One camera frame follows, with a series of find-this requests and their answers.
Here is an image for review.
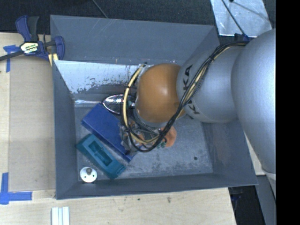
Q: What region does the orange round toy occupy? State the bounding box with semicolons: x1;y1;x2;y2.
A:
163;125;177;148

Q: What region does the blue flat block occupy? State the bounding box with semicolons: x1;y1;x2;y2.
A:
81;103;135;163

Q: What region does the shiny silver oval object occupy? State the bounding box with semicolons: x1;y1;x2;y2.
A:
101;93;137;115

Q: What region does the teal hollow flat block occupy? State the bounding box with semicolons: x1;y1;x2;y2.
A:
75;133;127;180

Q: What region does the white round knob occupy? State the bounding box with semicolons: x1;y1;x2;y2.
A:
79;166;98;184

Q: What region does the grey metal bin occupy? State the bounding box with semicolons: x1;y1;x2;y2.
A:
49;15;259;200

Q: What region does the pale wood flat board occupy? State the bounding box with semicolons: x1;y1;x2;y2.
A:
8;33;57;192

